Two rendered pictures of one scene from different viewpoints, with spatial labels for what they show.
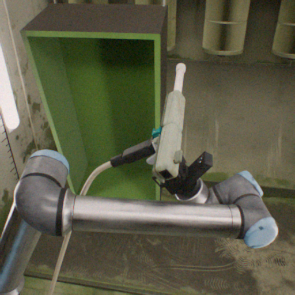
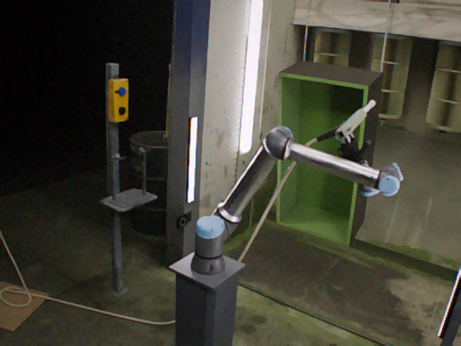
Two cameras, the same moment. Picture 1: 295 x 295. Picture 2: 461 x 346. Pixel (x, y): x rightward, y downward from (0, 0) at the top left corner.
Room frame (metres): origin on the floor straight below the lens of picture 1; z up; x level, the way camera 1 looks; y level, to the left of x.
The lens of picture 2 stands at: (-1.34, -0.33, 1.89)
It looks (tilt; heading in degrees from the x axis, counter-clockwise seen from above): 20 degrees down; 23
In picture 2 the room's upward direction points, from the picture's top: 4 degrees clockwise
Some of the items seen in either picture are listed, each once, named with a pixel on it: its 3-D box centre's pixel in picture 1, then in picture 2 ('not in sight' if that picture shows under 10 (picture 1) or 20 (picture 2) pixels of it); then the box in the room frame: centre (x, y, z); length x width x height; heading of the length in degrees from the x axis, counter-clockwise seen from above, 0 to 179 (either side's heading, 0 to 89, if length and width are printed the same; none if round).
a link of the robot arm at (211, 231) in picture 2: not in sight; (210, 235); (0.48, 0.55, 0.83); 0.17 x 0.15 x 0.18; 4
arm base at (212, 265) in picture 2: not in sight; (208, 258); (0.47, 0.55, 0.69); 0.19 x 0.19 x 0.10
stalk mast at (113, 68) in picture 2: not in sight; (113, 188); (0.71, 1.41, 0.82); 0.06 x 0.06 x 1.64; 80
